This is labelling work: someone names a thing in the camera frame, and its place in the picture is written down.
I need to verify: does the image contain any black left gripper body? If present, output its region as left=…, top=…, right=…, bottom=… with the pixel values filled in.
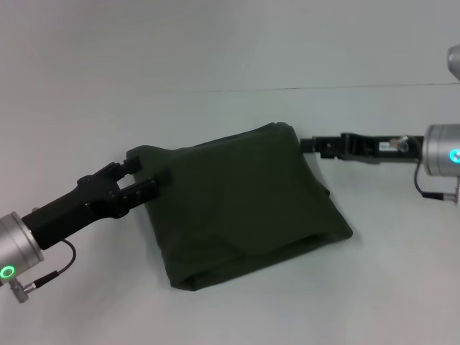
left=21, top=162, right=131, bottom=252

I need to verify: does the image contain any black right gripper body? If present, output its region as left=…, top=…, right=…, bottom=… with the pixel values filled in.
left=339, top=132, right=426, bottom=165

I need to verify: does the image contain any dark green t-shirt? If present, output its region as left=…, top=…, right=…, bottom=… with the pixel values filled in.
left=126, top=121, right=355, bottom=290

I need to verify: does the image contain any right arm connector cable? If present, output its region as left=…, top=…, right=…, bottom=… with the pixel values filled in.
left=413, top=161, right=460, bottom=208

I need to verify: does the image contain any arm connector cable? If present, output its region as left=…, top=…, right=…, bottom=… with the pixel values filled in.
left=10, top=239, right=78, bottom=303
left=413, top=161, right=460, bottom=208

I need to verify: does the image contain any left arm connector cable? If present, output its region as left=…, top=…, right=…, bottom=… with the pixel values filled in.
left=10, top=239, right=78, bottom=303

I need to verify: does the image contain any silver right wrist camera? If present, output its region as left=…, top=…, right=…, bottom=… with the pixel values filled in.
left=446, top=45, right=460, bottom=83

